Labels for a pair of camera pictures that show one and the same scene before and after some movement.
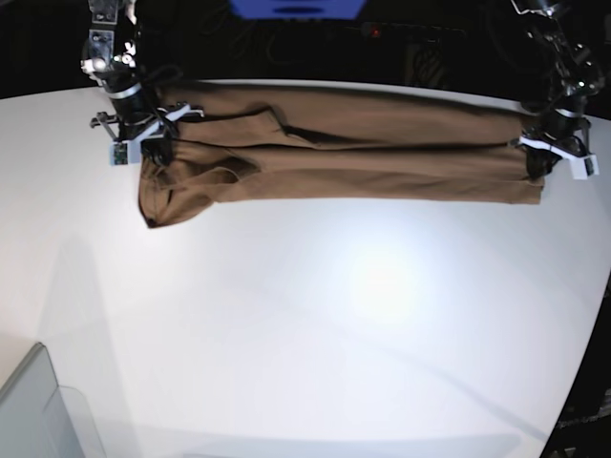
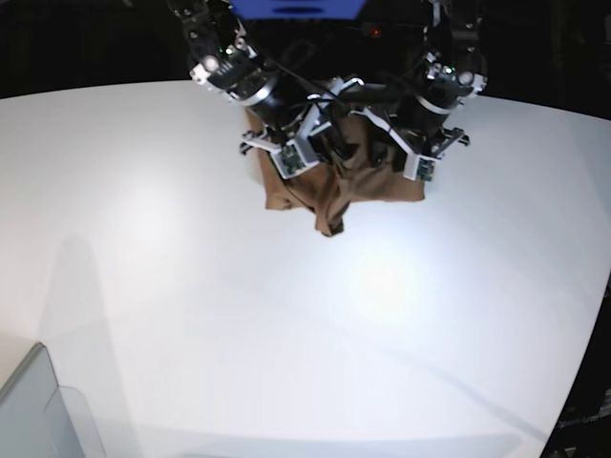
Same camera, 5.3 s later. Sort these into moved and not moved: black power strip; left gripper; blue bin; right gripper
Moved: left gripper; right gripper
Not moved: black power strip; blue bin
